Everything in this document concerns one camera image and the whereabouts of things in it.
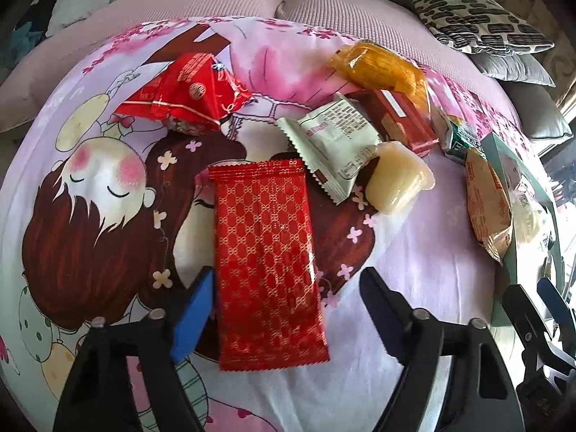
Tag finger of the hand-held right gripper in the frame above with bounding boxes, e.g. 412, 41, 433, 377
501, 283, 568, 385
536, 277, 576, 356

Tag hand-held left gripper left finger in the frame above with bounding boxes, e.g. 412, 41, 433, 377
53, 266, 217, 432

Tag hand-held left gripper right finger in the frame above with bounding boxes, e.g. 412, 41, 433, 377
359, 267, 525, 432

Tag teal shallow box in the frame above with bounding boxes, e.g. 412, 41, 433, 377
479, 132, 568, 329

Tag red gold-patterned packet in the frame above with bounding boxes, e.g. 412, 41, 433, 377
208, 158, 330, 372

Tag clear-wrapped round bun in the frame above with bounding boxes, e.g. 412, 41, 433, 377
510, 180, 554, 253

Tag orange beige snack packet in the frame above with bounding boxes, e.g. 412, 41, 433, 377
463, 148, 514, 264

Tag yellow jelly cup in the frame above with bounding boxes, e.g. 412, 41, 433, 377
364, 141, 436, 216

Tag small green white packet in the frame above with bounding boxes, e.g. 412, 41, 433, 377
443, 117, 484, 163

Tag dark red snack packet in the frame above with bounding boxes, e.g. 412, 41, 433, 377
344, 87, 441, 158

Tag red crinkled snack packet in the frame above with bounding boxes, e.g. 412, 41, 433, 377
112, 53, 253, 135

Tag pale green snack packet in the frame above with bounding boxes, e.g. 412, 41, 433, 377
275, 92, 381, 205

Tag dark grey pillow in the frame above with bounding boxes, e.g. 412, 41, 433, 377
468, 47, 556, 88

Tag orange translucent snack packet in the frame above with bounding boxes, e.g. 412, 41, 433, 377
326, 40, 430, 113

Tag black white patterned pillow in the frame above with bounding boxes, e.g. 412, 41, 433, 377
411, 0, 555, 55

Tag pink ribbed sofa cover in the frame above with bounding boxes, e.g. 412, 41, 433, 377
0, 0, 532, 145

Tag teal cloth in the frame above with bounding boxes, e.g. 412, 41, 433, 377
11, 22, 48, 61

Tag light grey pillow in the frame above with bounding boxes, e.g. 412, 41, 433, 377
45, 0, 124, 37

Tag dark cloth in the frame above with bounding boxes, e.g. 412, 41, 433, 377
20, 0, 59, 28

